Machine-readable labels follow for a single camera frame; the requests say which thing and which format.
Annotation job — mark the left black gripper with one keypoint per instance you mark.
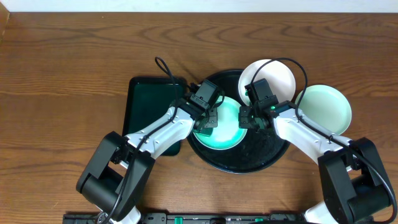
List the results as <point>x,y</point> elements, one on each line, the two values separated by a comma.
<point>210,119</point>

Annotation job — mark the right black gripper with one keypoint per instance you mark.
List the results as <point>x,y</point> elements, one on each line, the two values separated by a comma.
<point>243,121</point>

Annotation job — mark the green sponge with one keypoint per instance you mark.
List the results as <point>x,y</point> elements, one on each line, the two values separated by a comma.
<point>204,132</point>

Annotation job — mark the mint plate with green stain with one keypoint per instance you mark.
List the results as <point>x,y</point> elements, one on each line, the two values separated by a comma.
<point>325,106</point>

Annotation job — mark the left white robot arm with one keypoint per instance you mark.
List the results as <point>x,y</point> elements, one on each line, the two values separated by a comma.
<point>117,173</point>

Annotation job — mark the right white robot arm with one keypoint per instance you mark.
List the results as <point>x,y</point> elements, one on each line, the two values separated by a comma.
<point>353,178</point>

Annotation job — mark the round black tray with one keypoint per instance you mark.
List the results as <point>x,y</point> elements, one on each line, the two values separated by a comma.
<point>258,150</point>

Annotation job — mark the dark green rectangular tray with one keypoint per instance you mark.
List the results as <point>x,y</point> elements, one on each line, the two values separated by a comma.
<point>149,102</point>

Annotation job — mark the white plate with green stain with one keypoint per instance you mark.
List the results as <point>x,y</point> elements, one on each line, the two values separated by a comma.
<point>279,77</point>

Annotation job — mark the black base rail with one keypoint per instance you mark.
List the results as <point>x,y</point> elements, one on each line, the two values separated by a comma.
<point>163,218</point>

